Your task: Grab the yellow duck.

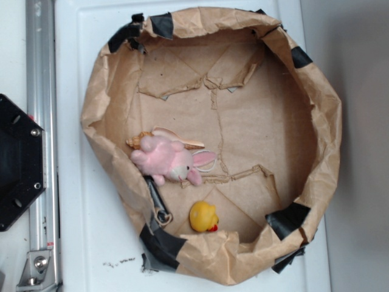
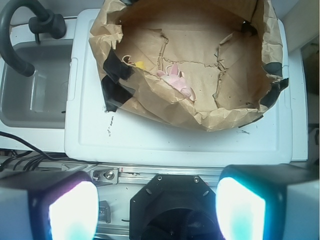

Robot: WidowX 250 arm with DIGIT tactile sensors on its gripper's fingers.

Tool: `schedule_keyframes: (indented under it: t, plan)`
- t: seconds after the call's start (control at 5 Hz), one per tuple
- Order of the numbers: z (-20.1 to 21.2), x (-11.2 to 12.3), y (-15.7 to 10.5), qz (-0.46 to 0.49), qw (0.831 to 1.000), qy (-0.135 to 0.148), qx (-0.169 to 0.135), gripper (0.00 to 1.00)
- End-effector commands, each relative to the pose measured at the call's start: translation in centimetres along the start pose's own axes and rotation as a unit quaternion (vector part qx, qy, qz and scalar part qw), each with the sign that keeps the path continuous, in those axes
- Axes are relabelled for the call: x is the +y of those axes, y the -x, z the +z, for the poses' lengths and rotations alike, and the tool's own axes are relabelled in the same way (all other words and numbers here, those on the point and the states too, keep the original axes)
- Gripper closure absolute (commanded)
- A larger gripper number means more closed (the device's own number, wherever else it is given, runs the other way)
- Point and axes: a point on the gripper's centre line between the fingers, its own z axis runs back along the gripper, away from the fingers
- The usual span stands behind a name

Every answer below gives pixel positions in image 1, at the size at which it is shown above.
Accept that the yellow rubber duck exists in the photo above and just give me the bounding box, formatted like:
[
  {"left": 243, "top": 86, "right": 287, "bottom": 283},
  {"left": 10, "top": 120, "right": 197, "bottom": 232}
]
[{"left": 189, "top": 201, "right": 219, "bottom": 232}]

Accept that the pink plush bunny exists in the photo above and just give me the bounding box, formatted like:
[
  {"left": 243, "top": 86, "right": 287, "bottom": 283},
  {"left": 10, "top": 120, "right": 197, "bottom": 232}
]
[{"left": 130, "top": 136, "right": 216, "bottom": 186}]

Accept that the tan conch seashell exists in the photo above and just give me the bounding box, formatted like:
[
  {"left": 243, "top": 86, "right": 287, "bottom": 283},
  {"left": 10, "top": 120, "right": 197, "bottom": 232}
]
[{"left": 125, "top": 127, "right": 205, "bottom": 150}]

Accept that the brown paper bag bin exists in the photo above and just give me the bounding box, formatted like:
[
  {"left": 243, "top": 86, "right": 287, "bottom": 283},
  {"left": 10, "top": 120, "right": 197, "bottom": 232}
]
[{"left": 81, "top": 7, "right": 342, "bottom": 285}]

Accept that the aluminium extrusion rail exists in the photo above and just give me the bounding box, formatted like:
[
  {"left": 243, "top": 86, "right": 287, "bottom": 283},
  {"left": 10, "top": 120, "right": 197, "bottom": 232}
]
[{"left": 26, "top": 1, "right": 63, "bottom": 291}]

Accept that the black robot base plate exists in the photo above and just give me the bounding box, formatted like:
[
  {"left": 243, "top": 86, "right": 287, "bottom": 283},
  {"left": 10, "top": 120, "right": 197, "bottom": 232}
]
[{"left": 1, "top": 94, "right": 46, "bottom": 232}]

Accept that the metal corner bracket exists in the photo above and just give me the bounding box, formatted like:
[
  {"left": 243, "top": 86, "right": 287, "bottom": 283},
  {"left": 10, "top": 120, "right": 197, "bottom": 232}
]
[{"left": 16, "top": 250, "right": 58, "bottom": 291}]

